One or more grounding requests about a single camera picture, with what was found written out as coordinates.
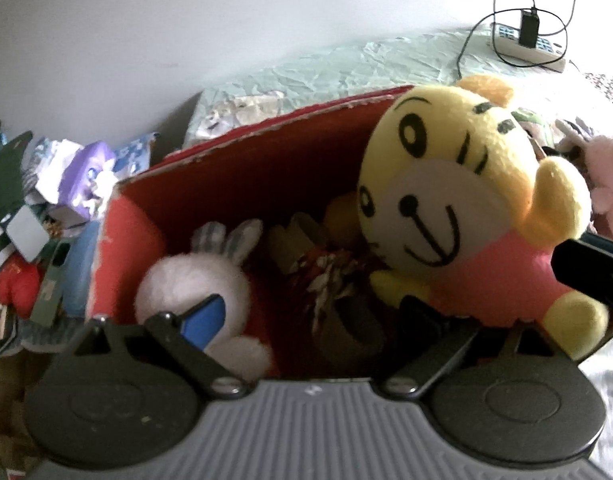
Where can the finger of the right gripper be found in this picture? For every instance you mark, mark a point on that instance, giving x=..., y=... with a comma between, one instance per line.
x=586, y=265

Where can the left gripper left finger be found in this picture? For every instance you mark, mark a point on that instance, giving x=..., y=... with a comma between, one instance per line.
x=186, y=336

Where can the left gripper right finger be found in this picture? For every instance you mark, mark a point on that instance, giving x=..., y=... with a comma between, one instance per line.
x=424, y=346

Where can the pink teddy bear plush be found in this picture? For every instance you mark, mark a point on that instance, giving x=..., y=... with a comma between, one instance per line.
x=599, y=163

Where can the yellow tiger plush toy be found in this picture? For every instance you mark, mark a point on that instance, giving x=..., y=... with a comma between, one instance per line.
x=465, y=216

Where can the white rabbit plush toy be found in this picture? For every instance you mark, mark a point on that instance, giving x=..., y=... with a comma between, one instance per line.
x=212, y=267

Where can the red cardboard box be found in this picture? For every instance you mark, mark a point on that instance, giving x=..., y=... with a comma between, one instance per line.
x=271, y=172

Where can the dark toy in box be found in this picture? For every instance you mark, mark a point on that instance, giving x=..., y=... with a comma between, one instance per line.
x=326, y=263

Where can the red plush toy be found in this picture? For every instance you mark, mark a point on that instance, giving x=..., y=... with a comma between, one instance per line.
x=20, y=283

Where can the purple toy box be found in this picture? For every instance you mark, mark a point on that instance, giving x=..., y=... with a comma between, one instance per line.
x=86, y=186

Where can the black charger adapter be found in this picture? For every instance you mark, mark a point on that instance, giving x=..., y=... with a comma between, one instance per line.
x=529, y=26

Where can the light green bed sheet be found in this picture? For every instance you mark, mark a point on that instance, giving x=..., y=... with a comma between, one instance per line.
x=419, y=58

